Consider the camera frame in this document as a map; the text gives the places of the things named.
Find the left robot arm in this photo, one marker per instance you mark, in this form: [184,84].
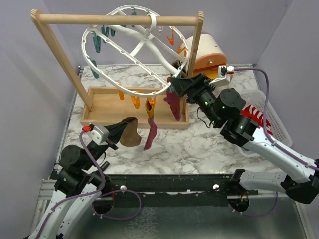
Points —
[80,181]

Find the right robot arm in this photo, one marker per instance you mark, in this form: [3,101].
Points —
[299,176]

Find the toy drawer cabinet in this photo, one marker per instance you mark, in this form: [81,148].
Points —
[209,57]

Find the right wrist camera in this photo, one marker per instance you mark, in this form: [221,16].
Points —
[224,76]

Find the teal clothespin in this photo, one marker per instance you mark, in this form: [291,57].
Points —
[97,42]
[95,74]

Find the wooden hanger rack stand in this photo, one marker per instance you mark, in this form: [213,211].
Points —
[108,105]

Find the white oval clip hanger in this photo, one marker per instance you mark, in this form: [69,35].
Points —
[148,41]

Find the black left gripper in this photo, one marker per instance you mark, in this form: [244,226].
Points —
[115,131]

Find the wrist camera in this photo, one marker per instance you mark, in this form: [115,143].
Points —
[224,76]
[99,134]

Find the argyle patterned sock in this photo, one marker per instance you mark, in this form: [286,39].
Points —
[177,64]

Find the red white striped sock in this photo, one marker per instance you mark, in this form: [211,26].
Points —
[253,113]

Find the orange clothespin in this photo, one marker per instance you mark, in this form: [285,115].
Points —
[136,101]

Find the brown ribbed sock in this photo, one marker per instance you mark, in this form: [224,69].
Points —
[130,137]

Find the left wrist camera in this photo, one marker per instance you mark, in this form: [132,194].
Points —
[99,134]

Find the maroon striped sock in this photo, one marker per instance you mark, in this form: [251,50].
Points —
[173,100]
[150,108]

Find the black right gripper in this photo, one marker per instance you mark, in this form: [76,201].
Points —
[193,86]

